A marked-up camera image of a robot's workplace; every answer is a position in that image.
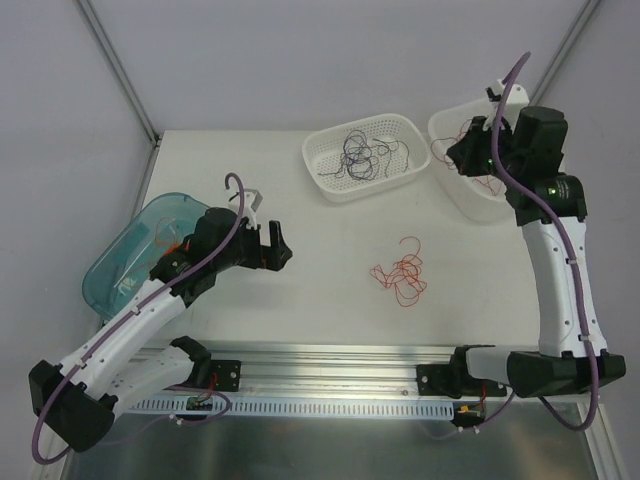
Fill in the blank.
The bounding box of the red cable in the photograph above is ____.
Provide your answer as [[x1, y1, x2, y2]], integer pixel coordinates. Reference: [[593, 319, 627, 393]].
[[430, 117, 507, 197]]

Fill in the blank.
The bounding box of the dark purple cable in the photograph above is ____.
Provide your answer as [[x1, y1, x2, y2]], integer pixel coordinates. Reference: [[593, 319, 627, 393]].
[[319, 128, 412, 182]]

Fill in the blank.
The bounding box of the red orange cable ball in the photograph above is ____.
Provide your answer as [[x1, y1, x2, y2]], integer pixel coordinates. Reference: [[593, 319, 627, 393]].
[[369, 236, 428, 308]]

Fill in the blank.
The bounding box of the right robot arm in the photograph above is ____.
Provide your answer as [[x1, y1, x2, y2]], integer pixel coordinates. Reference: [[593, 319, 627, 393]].
[[447, 106, 626, 398]]

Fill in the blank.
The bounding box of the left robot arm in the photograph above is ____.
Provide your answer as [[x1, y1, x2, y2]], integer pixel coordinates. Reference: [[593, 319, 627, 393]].
[[28, 207, 293, 465]]

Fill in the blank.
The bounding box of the white translucent tub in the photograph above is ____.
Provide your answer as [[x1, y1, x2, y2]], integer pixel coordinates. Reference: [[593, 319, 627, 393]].
[[427, 98, 514, 224]]

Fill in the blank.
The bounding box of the teal plastic tub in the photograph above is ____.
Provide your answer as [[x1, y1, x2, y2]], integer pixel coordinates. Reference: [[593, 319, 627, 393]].
[[82, 192, 208, 321]]

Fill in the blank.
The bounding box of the white perforated basket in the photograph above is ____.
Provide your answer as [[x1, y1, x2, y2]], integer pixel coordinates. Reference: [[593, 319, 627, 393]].
[[301, 113, 432, 204]]

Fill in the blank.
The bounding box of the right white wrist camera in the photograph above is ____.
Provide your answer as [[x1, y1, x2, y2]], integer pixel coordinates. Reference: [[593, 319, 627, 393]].
[[484, 77, 531, 126]]

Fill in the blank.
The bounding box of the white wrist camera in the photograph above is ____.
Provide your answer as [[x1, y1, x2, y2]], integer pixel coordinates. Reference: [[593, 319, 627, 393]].
[[227, 189, 263, 230], [484, 77, 531, 126]]

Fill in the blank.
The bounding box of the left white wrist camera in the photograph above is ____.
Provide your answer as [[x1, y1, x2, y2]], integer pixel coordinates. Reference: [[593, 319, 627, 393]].
[[227, 189, 263, 230]]

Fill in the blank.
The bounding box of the thin orange cable in tub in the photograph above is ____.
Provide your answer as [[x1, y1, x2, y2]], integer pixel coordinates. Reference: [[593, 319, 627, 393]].
[[147, 215, 189, 261]]

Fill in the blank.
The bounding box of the aluminium mounting rail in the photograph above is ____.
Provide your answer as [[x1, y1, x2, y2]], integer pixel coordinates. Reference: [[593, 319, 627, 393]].
[[62, 340, 599, 401]]

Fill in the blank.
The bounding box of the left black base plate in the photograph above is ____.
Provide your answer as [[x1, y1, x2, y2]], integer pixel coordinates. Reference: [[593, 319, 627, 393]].
[[198, 360, 242, 392]]

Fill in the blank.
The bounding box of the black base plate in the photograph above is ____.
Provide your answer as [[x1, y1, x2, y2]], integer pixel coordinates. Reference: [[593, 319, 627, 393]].
[[198, 360, 242, 392], [415, 363, 507, 399]]

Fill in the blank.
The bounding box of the white slotted cable duct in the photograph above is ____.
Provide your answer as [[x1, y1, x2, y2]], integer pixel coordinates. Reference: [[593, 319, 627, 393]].
[[129, 394, 454, 421]]

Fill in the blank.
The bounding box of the right aluminium frame post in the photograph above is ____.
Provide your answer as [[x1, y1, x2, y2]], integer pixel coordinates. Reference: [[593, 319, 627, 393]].
[[522, 0, 604, 105]]

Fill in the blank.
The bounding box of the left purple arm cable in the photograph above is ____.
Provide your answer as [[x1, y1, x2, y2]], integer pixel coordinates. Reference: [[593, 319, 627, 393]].
[[30, 172, 249, 465]]

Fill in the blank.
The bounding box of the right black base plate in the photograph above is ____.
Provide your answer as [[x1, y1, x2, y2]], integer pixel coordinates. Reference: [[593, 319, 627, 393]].
[[415, 363, 507, 399]]

